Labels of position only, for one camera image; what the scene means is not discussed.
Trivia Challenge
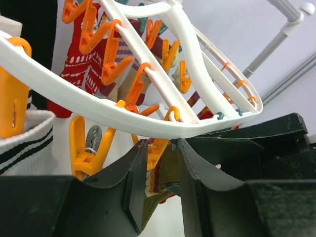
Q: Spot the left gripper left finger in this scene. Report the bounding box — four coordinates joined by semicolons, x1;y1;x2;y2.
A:
82;140;148;235

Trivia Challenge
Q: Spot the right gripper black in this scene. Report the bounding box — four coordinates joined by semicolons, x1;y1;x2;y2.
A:
192;113;316;180

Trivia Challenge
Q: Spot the black sock pair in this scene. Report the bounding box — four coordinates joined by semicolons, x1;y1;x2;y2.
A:
0;0;59;112

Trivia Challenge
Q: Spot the white metal drying rack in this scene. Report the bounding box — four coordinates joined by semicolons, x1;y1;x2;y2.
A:
242;0;316;78

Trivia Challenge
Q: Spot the cream fluffy sock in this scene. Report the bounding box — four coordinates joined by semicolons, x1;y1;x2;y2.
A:
161;39;180;89

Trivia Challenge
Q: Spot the olive striped sock pair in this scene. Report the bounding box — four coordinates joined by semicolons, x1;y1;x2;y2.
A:
141;143;180;230

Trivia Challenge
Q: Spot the grey sock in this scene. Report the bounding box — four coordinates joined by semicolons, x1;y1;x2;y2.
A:
85;124;103;178

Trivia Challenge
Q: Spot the beige purple striped sock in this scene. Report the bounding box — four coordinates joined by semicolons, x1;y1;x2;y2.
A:
99;34;150;106

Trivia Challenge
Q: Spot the white striped sock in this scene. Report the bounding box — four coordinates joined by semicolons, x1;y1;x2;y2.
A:
0;16;57;176

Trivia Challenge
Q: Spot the white oval sock hanger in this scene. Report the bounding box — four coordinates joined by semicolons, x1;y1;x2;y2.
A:
0;0;264;139

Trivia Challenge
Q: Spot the red patterned sock pair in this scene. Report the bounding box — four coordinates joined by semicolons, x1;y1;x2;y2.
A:
46;2;119;119

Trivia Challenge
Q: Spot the purple orange striped sock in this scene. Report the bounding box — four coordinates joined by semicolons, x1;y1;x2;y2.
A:
187;91;214;120

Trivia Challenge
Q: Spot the yellow clothespin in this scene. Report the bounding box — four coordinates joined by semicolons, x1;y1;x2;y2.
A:
69;116;116;180

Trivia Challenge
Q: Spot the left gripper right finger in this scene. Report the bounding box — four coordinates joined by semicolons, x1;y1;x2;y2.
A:
178;139;249;237

